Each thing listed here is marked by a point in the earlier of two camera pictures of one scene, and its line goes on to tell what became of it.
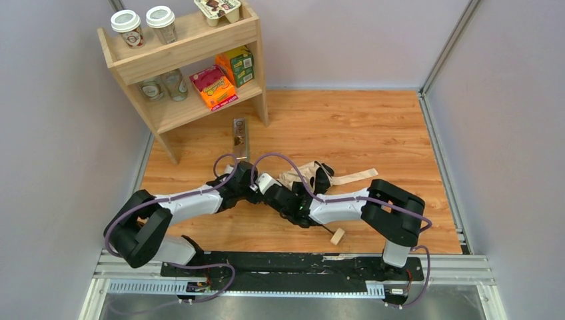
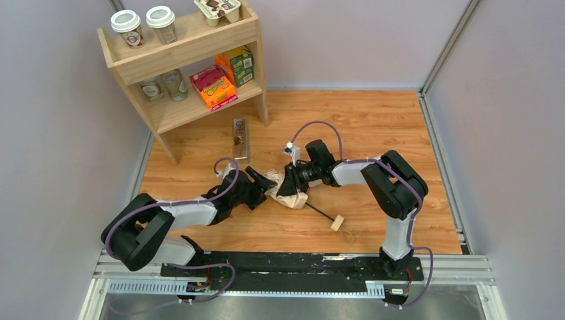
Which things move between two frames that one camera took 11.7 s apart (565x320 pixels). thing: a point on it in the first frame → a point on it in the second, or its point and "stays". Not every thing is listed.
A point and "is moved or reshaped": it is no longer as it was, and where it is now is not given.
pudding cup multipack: (213, 10) stays
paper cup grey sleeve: (161, 19) stays
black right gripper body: (308, 183) → (292, 177)
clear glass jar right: (176, 85) stays
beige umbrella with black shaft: (319, 177) is moved or reshaped
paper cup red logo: (127, 22) stays
